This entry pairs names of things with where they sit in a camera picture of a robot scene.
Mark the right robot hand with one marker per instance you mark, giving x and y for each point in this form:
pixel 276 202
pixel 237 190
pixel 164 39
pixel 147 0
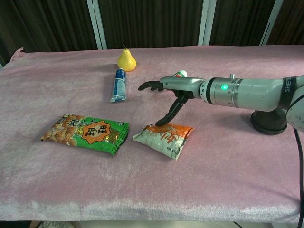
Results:
pixel 185 84

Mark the dark green upside-down bowl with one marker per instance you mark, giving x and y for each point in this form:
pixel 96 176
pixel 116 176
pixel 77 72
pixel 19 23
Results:
pixel 268 121

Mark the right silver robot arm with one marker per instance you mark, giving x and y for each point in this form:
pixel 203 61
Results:
pixel 251 91

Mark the small white drink bottle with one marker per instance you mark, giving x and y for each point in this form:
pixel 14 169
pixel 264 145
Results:
pixel 182 73

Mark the orange white snack bag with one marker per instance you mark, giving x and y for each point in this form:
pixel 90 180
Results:
pixel 164 140

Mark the yellow pear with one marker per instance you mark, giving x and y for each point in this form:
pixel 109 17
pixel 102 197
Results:
pixel 127 62

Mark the blue toothpaste tube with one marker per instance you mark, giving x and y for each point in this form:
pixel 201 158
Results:
pixel 119 85

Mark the dark brown curtain panel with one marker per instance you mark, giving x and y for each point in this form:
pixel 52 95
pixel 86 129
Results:
pixel 47 23
pixel 291 21
pixel 240 21
pixel 152 23

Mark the pink velvet tablecloth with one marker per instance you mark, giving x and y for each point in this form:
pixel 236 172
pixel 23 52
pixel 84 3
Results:
pixel 152 185

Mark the green snack bag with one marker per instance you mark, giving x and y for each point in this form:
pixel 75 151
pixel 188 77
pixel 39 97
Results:
pixel 90 134

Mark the white frame post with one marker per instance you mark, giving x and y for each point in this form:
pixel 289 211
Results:
pixel 270 23
pixel 206 23
pixel 97 26

